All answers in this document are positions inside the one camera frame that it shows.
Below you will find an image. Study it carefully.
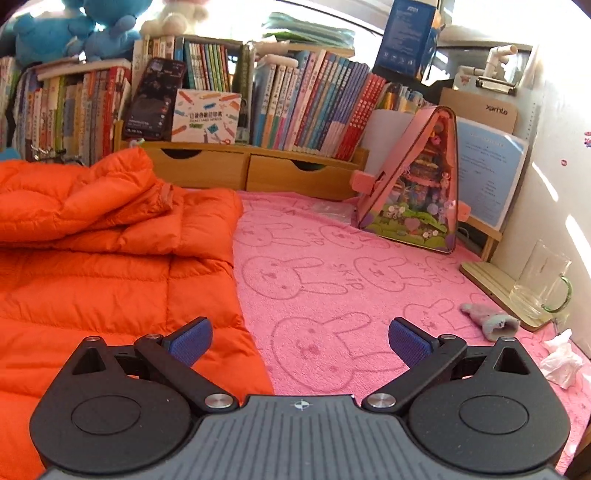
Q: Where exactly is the light blue paper sheet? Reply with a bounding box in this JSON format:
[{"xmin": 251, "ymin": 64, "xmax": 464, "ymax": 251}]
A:
[{"xmin": 455, "ymin": 116, "xmax": 530, "ymax": 232}]

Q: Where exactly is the crumpled white tissue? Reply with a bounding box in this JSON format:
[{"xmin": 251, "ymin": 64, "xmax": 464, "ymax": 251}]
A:
[{"xmin": 538, "ymin": 329, "xmax": 585, "ymax": 389}]

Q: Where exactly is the white card sheet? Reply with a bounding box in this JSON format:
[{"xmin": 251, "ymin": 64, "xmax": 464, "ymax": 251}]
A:
[{"xmin": 361, "ymin": 108, "xmax": 428, "ymax": 156}]

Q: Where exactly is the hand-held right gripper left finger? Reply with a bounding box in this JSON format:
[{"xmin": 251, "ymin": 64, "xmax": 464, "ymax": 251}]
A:
[{"xmin": 69, "ymin": 318, "xmax": 238, "ymax": 413}]

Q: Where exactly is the pink and white rabbit plush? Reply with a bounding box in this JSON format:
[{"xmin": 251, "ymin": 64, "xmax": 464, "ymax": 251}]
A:
[{"xmin": 141, "ymin": 0, "xmax": 209, "ymax": 37}]

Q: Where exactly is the orange down jacket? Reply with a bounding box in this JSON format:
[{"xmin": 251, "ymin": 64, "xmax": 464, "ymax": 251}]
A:
[{"xmin": 0, "ymin": 147, "xmax": 276, "ymax": 468}]

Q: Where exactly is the blue plush toy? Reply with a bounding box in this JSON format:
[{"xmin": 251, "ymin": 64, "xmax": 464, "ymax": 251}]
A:
[
  {"xmin": 11, "ymin": 0, "xmax": 86, "ymax": 68},
  {"xmin": 76, "ymin": 0, "xmax": 153, "ymax": 61}
]

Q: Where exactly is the clear plastic bag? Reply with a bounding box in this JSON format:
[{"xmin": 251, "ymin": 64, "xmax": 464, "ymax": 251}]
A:
[{"xmin": 311, "ymin": 200, "xmax": 359, "ymax": 225}]

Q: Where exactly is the dark blue carton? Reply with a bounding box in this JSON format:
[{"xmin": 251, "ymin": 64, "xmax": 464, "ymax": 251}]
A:
[{"xmin": 373, "ymin": 0, "xmax": 446, "ymax": 83}]

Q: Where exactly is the white plastic pipe piece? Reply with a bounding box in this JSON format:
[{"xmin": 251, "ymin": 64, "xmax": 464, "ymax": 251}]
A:
[{"xmin": 480, "ymin": 44, "xmax": 521, "ymax": 77}]

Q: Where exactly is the stack of green folders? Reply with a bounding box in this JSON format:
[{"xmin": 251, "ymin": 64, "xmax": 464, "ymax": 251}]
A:
[{"xmin": 261, "ymin": 11, "xmax": 356, "ymax": 47}]

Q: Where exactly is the thick beige-paged book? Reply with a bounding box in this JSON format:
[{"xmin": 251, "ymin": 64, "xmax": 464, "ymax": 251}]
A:
[{"xmin": 34, "ymin": 58, "xmax": 133, "ymax": 82}]

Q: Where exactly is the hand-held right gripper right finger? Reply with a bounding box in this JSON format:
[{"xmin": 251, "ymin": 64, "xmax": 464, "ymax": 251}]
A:
[{"xmin": 362, "ymin": 318, "xmax": 534, "ymax": 411}]

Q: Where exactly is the glass mug with green handle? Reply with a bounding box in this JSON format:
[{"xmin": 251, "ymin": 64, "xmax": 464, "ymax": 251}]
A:
[{"xmin": 510, "ymin": 240, "xmax": 574, "ymax": 319}]

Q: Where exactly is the wooden stand base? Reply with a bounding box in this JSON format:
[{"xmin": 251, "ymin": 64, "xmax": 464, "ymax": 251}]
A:
[{"xmin": 459, "ymin": 222, "xmax": 555, "ymax": 333}]

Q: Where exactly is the pink rabbit-print blanket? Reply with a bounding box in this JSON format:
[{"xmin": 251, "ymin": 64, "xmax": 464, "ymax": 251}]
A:
[{"xmin": 231, "ymin": 187, "xmax": 591, "ymax": 472}]

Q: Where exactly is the black model bicycle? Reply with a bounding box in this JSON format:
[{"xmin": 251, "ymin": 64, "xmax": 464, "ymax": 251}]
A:
[{"xmin": 30, "ymin": 142, "xmax": 91, "ymax": 166}]

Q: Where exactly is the row of pastel-spine books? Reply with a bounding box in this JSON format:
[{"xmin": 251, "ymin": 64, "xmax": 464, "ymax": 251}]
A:
[{"xmin": 252, "ymin": 48, "xmax": 389, "ymax": 162}]

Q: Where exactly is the black smartphone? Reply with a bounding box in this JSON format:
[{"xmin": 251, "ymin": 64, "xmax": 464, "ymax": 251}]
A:
[{"xmin": 122, "ymin": 58, "xmax": 186, "ymax": 142}]

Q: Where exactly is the wooden desktop organizer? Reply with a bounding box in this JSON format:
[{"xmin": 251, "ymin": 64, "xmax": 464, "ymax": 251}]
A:
[{"xmin": 113, "ymin": 120, "xmax": 370, "ymax": 203}]

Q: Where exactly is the row of small green-spine books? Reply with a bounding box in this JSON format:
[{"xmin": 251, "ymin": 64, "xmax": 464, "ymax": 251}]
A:
[{"xmin": 134, "ymin": 36, "xmax": 254, "ymax": 144}]

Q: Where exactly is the white box with pencil print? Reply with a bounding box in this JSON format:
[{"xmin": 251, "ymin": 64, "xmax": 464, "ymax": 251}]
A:
[{"xmin": 171, "ymin": 89, "xmax": 243, "ymax": 144}]

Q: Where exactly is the pink triangular toy house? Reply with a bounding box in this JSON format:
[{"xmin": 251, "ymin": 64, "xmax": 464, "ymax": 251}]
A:
[{"xmin": 351, "ymin": 106, "xmax": 472, "ymax": 255}]

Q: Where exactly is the wooden drawer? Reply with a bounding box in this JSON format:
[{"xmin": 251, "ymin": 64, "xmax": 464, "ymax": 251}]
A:
[
  {"xmin": 248, "ymin": 156, "xmax": 352, "ymax": 199},
  {"xmin": 150, "ymin": 148, "xmax": 246, "ymax": 190}
]

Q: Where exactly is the brown clipboard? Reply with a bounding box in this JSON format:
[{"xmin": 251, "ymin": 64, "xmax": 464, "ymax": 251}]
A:
[{"xmin": 438, "ymin": 74, "xmax": 522, "ymax": 136}]

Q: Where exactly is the grey sock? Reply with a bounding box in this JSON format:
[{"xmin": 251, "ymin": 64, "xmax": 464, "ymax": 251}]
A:
[{"xmin": 459, "ymin": 303, "xmax": 520, "ymax": 342}]

